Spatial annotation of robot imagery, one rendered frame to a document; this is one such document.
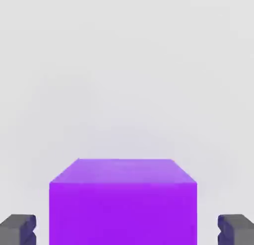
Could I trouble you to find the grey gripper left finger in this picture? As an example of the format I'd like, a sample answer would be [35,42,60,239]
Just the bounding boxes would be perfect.
[0,214,37,245]

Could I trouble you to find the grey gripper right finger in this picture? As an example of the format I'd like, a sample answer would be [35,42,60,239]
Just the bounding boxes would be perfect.
[217,214,254,245]

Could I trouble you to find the small purple cube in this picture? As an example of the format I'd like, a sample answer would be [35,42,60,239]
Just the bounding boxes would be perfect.
[49,158,197,245]

